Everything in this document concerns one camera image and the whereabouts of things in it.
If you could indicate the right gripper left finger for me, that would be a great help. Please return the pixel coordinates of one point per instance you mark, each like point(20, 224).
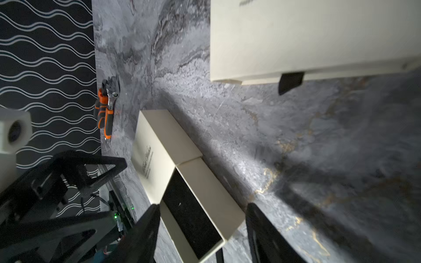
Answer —
point(140, 243)

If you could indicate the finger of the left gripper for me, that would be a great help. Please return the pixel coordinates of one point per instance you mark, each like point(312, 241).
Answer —
point(68, 180)
point(19, 240)

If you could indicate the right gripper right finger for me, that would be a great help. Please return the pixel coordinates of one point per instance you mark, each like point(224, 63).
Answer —
point(267, 245)

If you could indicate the cream drawer jewelry box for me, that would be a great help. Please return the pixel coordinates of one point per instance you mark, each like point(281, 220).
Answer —
point(197, 211)

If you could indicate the cream jewelry box right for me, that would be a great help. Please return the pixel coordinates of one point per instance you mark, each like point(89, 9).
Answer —
point(288, 42)

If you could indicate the orange black pliers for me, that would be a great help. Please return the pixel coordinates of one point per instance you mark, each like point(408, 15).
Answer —
point(101, 105)

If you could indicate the orange handled adjustable wrench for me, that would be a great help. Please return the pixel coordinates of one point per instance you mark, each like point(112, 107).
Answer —
point(112, 88)

